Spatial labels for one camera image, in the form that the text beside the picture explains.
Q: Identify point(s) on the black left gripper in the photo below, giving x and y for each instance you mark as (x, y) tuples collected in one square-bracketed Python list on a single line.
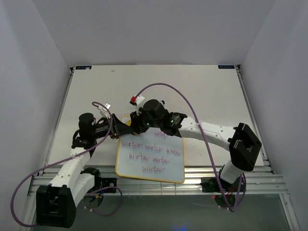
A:
[(119, 128)]

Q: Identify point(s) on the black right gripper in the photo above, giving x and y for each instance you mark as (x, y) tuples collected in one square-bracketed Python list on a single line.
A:
[(135, 118)]

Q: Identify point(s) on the yellow-framed whiteboard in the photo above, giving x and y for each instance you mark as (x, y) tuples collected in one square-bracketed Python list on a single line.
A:
[(152, 155)]

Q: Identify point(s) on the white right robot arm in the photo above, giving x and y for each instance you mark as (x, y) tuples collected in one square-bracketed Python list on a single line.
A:
[(240, 141)]

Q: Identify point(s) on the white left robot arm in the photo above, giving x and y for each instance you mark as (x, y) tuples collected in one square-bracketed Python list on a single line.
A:
[(56, 202)]

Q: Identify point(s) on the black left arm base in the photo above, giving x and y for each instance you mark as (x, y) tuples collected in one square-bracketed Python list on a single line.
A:
[(96, 199)]

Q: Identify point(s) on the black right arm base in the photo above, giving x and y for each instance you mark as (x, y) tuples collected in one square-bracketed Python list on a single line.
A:
[(232, 193)]

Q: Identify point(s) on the blue label sticker left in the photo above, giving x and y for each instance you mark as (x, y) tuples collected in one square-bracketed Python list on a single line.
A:
[(84, 67)]

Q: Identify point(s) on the blue label sticker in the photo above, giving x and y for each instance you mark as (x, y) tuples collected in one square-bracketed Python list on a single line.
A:
[(226, 66), (84, 67)]

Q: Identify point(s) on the blue label sticker right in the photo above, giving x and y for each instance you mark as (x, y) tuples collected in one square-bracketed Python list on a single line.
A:
[(226, 66)]

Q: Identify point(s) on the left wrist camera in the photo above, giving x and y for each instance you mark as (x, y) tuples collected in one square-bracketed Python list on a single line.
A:
[(104, 109)]

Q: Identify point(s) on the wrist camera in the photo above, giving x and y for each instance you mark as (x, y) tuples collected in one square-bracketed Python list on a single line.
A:
[(137, 101), (104, 109)]

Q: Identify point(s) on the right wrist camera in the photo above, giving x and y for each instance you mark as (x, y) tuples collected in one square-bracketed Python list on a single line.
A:
[(137, 101)]

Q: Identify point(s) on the aluminium table edge rail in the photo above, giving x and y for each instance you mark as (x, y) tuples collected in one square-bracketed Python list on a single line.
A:
[(260, 181)]

